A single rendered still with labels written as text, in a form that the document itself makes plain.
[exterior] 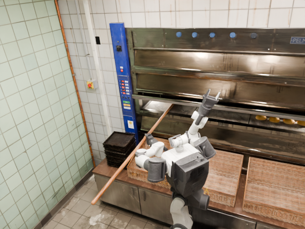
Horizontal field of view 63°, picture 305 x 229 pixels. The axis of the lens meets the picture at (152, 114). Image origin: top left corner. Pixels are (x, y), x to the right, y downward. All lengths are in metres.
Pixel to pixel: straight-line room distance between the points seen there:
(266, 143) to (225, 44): 1.04
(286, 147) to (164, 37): 1.57
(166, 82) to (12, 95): 1.51
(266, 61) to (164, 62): 0.93
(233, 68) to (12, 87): 2.08
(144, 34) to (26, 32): 1.16
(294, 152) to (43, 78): 2.65
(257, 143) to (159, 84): 1.15
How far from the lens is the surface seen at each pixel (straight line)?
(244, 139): 2.68
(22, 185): 3.09
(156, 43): 2.55
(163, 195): 2.73
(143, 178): 2.78
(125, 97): 2.89
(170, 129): 2.84
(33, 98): 2.91
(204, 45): 2.39
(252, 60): 2.35
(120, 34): 2.66
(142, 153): 1.93
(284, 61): 2.35
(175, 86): 2.58
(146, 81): 2.71
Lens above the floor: 2.50
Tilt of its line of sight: 28 degrees down
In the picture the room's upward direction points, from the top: 5 degrees counter-clockwise
